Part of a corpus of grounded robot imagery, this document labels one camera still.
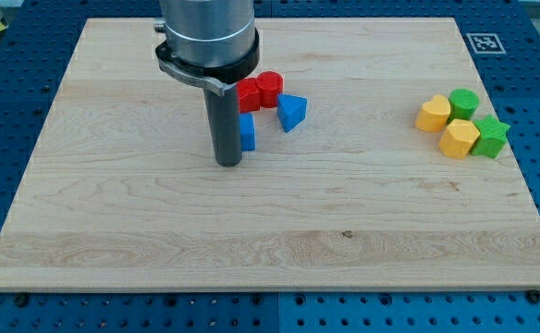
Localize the red cylinder block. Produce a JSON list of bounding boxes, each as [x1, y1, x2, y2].
[[256, 71, 284, 108]]

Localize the black tool flange mount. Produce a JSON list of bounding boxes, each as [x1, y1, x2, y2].
[[155, 30, 260, 96]]

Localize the blue cube block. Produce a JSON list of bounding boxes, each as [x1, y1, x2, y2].
[[239, 113, 256, 151]]

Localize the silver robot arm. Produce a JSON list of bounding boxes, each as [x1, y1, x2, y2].
[[153, 0, 260, 167]]

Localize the red block left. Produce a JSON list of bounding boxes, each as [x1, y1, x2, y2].
[[237, 78, 261, 113]]

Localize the yellow heart block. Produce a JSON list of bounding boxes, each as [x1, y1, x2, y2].
[[414, 94, 451, 132]]

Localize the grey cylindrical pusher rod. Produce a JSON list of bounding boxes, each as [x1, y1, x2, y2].
[[203, 89, 242, 167]]

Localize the wooden board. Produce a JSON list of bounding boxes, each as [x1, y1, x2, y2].
[[0, 18, 540, 293]]

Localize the blue triangle block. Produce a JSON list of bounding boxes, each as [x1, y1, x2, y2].
[[276, 93, 307, 132]]

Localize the yellow hexagon block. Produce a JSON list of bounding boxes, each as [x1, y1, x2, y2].
[[438, 118, 480, 159]]

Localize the green star block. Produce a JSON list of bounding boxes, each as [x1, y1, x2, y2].
[[470, 115, 510, 158]]

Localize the green cylinder block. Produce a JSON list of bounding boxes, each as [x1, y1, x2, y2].
[[448, 89, 480, 121]]

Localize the white fiducial marker tag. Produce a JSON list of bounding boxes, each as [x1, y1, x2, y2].
[[467, 32, 506, 55]]

